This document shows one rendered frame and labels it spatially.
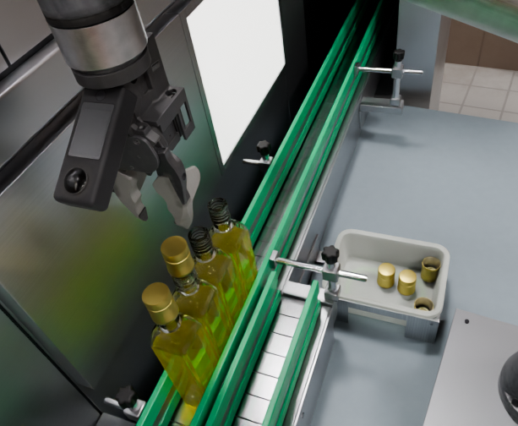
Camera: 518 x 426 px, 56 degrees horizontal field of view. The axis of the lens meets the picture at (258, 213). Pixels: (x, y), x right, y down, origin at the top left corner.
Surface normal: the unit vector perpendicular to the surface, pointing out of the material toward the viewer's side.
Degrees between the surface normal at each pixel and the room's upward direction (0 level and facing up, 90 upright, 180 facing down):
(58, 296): 90
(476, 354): 3
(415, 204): 0
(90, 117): 32
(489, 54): 90
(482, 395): 3
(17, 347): 90
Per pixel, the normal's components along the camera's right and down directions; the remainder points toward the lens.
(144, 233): 0.93, 0.16
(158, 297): -0.14, -0.69
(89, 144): -0.32, -0.22
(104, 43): 0.40, 0.61
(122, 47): 0.66, 0.47
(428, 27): -0.35, 0.71
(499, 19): -0.40, 0.85
